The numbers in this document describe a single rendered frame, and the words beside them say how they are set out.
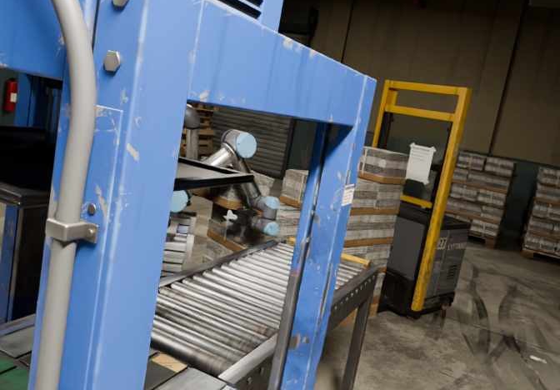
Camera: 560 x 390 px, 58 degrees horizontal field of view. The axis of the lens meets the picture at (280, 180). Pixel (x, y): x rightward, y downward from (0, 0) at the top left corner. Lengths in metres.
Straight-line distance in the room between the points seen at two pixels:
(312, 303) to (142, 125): 0.67
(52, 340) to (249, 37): 0.35
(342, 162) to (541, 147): 8.64
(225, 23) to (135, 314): 0.29
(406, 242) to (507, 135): 5.47
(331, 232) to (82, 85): 0.66
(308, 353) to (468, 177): 7.00
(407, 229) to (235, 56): 3.86
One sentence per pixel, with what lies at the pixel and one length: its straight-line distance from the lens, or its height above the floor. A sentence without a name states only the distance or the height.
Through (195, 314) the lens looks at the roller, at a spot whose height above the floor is 0.79.
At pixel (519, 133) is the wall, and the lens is 9.54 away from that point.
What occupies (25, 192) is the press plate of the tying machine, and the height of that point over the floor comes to 1.31.
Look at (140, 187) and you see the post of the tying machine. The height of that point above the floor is 1.37.
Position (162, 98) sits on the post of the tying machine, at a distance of 0.45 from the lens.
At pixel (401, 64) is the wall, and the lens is 9.90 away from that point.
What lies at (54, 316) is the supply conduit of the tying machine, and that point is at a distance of 0.48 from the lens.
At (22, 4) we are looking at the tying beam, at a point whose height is 1.51.
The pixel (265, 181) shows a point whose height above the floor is 1.03.
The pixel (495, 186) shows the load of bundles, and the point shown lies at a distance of 7.92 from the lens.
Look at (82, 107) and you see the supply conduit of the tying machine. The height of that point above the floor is 1.43.
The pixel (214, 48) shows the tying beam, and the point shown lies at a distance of 0.51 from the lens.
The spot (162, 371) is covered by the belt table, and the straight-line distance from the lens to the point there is 1.31.
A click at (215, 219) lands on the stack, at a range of 3.10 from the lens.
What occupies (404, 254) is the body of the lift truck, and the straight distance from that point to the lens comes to 4.37.
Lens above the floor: 1.46
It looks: 8 degrees down
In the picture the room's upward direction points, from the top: 10 degrees clockwise
